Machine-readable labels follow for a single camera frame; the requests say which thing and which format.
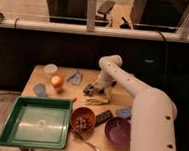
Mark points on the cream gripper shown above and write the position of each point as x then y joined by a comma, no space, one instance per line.
107,94

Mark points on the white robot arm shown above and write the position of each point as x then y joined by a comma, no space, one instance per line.
153,111

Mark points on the green plastic tray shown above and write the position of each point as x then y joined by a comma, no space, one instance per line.
37,122

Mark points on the black rectangular block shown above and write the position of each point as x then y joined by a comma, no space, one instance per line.
103,117

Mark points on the wooden table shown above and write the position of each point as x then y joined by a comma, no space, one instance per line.
118,100

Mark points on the blue sponge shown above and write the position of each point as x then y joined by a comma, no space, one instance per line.
124,113

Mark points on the crumpled blue cloth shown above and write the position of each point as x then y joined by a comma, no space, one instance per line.
74,77

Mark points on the orange bowl with beads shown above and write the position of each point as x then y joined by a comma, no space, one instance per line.
83,120

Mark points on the purple bowl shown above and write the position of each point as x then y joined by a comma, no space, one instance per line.
117,132

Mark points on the orange apple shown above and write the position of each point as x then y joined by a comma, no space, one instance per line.
57,81

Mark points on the metal spoon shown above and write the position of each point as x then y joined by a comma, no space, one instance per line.
88,143

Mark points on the clear plastic cup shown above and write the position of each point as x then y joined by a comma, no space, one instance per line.
50,70

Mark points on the light blue lid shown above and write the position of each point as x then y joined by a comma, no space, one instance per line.
40,90

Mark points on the black office chair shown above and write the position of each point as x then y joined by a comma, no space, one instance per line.
105,8

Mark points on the white horizontal rail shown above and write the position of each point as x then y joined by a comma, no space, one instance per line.
98,31

